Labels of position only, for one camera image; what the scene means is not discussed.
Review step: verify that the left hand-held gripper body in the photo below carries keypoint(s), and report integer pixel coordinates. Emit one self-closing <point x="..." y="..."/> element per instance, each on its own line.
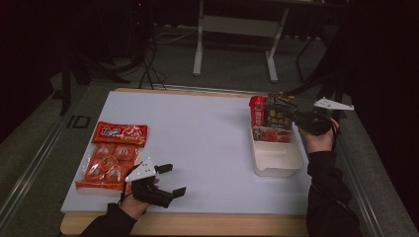
<point x="148" y="191"/>

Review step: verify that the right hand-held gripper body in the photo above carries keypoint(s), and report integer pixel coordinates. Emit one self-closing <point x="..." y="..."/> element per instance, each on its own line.
<point x="313" y="123"/>

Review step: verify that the gold foil snack packet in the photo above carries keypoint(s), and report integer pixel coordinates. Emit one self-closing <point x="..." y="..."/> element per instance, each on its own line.
<point x="280" y="95"/>

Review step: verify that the red white meat snack packet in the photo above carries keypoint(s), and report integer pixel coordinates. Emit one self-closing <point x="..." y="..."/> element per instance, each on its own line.
<point x="273" y="135"/>

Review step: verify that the black and red snack packet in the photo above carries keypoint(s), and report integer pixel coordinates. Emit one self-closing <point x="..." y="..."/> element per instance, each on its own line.
<point x="257" y="113"/>

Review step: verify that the white plastic organizer box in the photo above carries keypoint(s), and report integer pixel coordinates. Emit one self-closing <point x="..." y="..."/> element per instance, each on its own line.
<point x="276" y="161"/>

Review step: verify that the clear bag of orange packets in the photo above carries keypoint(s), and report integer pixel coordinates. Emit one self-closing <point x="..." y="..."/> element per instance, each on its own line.
<point x="105" y="164"/>

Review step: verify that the orange red snack packet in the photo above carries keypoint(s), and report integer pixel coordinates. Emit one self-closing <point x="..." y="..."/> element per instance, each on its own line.
<point x="120" y="133"/>

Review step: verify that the person's left hand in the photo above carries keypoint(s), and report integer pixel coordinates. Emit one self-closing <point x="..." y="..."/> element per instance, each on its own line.
<point x="135" y="209"/>

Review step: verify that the white-topped wooden table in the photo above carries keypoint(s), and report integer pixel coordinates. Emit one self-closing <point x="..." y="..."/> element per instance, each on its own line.
<point x="197" y="223"/>

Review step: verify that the black floor stand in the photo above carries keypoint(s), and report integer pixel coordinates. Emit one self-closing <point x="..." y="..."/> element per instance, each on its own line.
<point x="339" y="89"/>
<point x="66" y="92"/>

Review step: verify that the metal floor rail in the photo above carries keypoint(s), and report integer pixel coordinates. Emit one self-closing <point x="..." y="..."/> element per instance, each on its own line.
<point x="33" y="164"/>
<point x="362" y="197"/>

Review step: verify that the white metal table frame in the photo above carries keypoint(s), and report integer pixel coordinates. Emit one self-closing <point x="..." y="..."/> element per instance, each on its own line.
<point x="237" y="26"/>

